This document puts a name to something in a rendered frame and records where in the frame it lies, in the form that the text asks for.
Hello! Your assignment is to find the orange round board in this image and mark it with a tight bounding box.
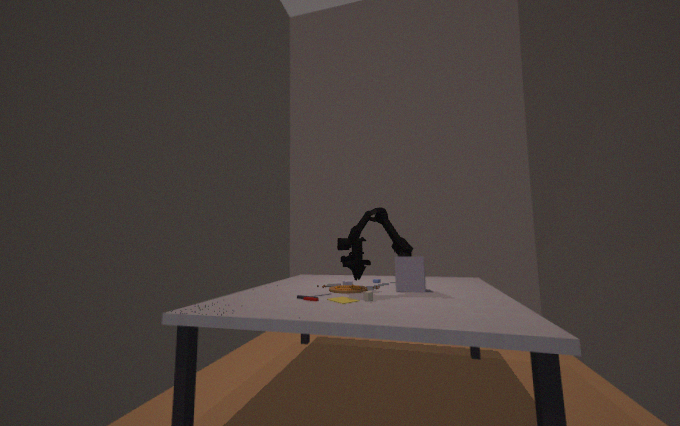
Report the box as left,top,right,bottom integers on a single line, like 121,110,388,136
329,285,367,293

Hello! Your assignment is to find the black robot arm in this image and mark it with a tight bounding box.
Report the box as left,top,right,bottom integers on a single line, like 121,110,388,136
337,207,413,257

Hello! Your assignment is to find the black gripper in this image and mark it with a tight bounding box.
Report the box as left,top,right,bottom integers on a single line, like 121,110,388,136
343,250,371,280

